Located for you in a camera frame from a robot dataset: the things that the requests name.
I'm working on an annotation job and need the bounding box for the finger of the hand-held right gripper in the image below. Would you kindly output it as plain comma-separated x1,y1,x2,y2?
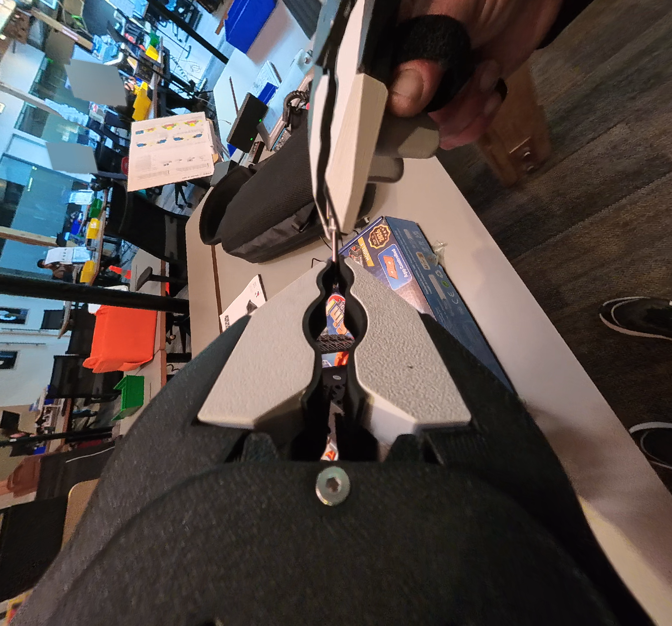
321,0,391,224
310,68,337,212

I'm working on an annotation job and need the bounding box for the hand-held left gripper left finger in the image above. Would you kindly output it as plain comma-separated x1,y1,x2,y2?
197,269,321,440

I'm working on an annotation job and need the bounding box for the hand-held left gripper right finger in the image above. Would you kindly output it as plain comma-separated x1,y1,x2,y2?
353,269,473,440

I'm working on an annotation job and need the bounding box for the small clear-handled screwdriver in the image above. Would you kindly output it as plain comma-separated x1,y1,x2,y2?
324,180,343,265

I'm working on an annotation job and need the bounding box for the black-and-white instruction booklet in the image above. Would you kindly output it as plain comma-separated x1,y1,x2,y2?
219,275,268,333

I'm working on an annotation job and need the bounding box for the black box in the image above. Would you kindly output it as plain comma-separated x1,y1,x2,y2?
226,94,268,154

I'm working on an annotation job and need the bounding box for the black bag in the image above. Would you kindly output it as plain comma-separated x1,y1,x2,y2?
198,122,373,262

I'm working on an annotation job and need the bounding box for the blue robot kit box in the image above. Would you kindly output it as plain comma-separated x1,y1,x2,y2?
338,217,515,391

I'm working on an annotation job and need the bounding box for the green storage bin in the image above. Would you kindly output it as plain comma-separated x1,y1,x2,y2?
114,374,148,412

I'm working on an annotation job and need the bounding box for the large blue storage bin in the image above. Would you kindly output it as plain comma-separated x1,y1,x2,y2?
224,0,279,55

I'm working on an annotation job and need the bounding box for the white sign board on stand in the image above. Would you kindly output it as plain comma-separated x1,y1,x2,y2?
126,114,223,191

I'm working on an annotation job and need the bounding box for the yellow storage bin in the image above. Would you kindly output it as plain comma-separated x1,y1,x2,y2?
132,80,153,121

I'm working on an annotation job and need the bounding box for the black floor lamp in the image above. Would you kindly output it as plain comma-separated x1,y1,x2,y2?
0,275,190,312

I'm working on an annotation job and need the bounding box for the person's black shoe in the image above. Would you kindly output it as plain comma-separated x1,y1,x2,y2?
599,296,672,341
628,422,672,469

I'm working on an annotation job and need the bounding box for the wooden post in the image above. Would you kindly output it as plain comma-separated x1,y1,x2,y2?
478,59,552,186

